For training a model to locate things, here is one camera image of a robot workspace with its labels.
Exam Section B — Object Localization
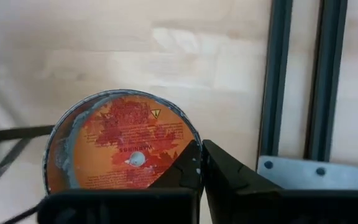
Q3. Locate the wooden shelf with black frame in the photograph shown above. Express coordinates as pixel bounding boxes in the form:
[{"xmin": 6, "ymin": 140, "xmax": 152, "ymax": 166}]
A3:
[{"xmin": 0, "ymin": 124, "xmax": 56, "ymax": 200}]

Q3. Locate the silver metal mounting plate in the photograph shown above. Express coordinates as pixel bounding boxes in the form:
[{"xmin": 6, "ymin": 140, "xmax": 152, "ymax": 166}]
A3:
[{"xmin": 255, "ymin": 154, "xmax": 358, "ymax": 191}]

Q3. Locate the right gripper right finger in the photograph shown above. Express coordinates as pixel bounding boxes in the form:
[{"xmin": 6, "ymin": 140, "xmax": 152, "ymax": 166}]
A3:
[{"xmin": 202, "ymin": 139, "xmax": 282, "ymax": 224}]

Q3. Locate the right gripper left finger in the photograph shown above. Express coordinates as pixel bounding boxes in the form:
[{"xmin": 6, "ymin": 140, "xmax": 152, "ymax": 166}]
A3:
[{"xmin": 149, "ymin": 139, "xmax": 204, "ymax": 200}]

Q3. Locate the orange glass candle jar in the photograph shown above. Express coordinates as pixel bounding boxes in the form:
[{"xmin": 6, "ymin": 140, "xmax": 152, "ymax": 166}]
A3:
[{"xmin": 42, "ymin": 88, "xmax": 203, "ymax": 195}]

